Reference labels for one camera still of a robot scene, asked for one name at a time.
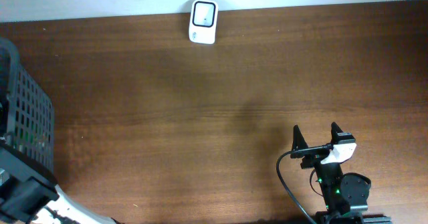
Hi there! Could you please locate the grey plastic mesh basket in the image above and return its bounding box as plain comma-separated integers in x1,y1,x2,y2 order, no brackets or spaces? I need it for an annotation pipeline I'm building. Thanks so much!
1,37,54,171

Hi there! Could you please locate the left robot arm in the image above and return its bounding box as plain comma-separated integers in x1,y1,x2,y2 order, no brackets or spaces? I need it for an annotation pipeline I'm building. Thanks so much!
1,140,117,224

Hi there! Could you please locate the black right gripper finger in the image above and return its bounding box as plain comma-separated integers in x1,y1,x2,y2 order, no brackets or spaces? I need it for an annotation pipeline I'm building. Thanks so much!
330,122,343,144
292,125,308,151

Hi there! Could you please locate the black right camera cable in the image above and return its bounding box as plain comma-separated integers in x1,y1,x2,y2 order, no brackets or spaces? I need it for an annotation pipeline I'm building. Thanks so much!
276,144,334,224

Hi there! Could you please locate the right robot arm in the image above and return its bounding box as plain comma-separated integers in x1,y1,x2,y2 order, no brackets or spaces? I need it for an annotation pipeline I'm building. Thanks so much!
290,122,392,224

